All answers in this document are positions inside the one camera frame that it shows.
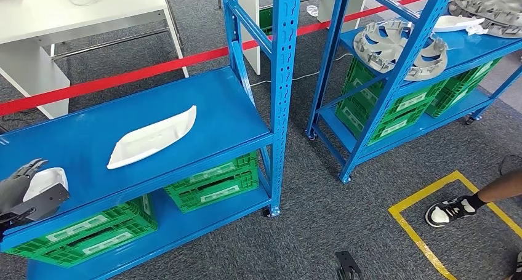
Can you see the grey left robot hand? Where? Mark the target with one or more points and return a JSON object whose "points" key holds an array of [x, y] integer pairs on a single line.
{"points": [[12, 192]]}

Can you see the white plastic shell part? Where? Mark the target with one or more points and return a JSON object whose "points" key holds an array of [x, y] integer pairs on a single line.
{"points": [[454, 23], [151, 139], [45, 180]]}

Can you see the blue metal shelf rack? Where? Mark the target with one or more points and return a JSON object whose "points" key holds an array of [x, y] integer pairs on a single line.
{"points": [[81, 119], [469, 45]]}

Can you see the black robot body part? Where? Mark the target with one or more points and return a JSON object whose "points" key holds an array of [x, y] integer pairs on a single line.
{"points": [[346, 268]]}

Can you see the red barrier tape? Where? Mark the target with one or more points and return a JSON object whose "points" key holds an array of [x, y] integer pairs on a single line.
{"points": [[122, 76]]}

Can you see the white table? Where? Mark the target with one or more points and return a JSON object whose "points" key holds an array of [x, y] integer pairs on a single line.
{"points": [[81, 15]]}

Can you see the white panel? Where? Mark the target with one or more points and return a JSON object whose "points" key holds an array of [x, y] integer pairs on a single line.
{"points": [[251, 9], [338, 1]]}

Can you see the crumpled clear plastic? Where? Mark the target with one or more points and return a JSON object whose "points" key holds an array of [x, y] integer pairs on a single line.
{"points": [[312, 10]]}

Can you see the person's black and white shoe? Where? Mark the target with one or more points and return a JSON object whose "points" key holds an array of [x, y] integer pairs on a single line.
{"points": [[518, 270], [444, 213]]}

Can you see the grey wheel cover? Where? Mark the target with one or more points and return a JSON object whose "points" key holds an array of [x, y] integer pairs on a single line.
{"points": [[434, 64], [505, 29], [493, 1]]}

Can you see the person's lower leg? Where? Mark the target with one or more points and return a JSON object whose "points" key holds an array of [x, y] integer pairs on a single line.
{"points": [[501, 188]]}

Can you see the white crumpled cloth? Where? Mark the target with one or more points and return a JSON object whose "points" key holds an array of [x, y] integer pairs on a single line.
{"points": [[477, 30]]}

